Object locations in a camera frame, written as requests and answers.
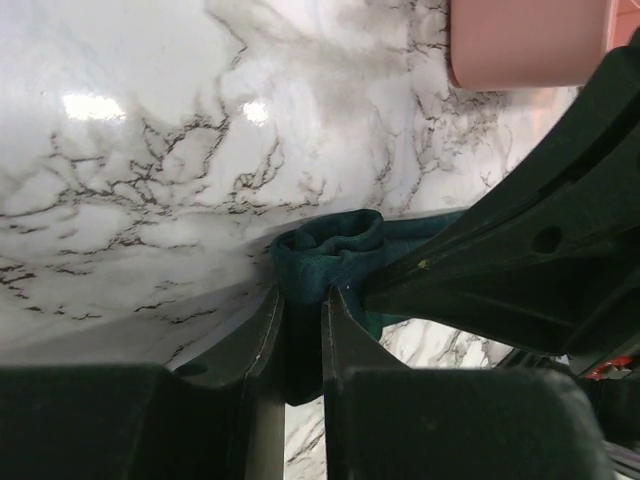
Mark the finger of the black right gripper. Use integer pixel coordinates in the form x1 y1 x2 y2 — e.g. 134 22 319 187
364 45 639 375

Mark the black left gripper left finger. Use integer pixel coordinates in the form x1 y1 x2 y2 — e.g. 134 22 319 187
1 290 285 479

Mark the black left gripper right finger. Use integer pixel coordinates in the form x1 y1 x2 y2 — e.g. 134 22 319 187
321 289 613 479

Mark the dark green tie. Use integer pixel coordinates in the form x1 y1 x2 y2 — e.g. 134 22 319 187
269 209 462 406

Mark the pink compartment organizer box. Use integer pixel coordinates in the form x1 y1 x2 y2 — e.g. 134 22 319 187
448 0 639 92

